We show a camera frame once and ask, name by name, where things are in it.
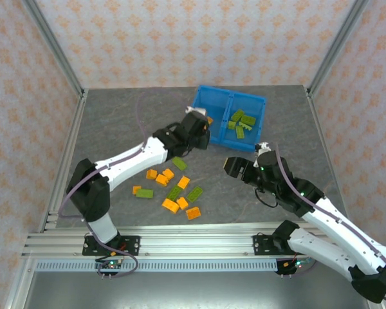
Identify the blue two-compartment plastic bin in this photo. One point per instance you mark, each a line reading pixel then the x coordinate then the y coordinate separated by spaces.
pixel 218 103

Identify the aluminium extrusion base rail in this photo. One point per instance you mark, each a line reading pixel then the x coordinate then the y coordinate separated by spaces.
pixel 196 241

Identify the aluminium frame post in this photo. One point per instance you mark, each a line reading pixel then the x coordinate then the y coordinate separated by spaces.
pixel 54 48
pixel 336 48

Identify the grey metal panel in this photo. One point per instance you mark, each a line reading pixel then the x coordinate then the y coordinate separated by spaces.
pixel 196 289

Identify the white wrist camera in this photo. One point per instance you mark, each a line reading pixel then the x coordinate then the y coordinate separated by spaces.
pixel 263 147
pixel 196 111

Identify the small circuit board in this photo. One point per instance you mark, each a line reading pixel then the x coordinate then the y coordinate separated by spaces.
pixel 297 264
pixel 108 265

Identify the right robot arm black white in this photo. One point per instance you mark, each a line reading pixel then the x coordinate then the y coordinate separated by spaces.
pixel 328 254

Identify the small green lego brick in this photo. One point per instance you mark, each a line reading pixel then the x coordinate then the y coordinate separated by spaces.
pixel 232 125

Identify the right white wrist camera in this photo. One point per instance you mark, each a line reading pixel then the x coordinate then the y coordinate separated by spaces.
pixel 263 147

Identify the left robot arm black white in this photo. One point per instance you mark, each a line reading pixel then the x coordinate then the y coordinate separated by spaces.
pixel 93 196

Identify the small orange lego brick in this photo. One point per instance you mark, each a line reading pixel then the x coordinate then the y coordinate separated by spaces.
pixel 136 190

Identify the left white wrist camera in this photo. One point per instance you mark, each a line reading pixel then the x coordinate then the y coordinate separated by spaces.
pixel 196 111

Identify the yellow power connector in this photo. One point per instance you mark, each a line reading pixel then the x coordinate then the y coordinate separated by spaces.
pixel 112 255
pixel 287 264

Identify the aluminium table side rail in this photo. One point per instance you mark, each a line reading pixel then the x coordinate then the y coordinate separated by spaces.
pixel 71 138
pixel 320 128

